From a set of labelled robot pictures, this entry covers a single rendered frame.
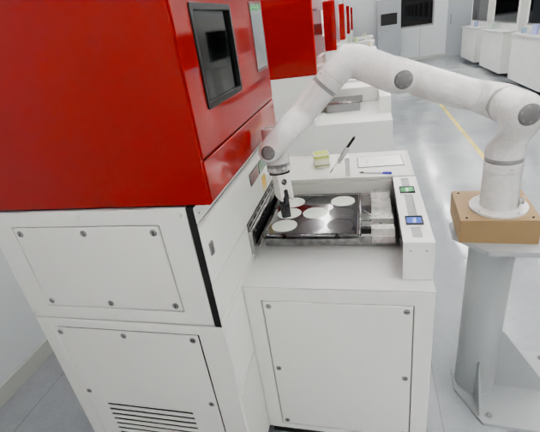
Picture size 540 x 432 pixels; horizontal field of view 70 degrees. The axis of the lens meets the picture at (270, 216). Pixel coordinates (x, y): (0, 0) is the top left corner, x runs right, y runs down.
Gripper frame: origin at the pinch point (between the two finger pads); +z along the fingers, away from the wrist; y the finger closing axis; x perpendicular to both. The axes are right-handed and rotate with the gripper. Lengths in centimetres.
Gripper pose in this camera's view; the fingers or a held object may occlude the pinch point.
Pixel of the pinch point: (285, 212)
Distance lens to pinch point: 143.4
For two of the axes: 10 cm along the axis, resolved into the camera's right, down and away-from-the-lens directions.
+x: -9.6, 2.2, -1.8
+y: -2.4, -2.7, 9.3
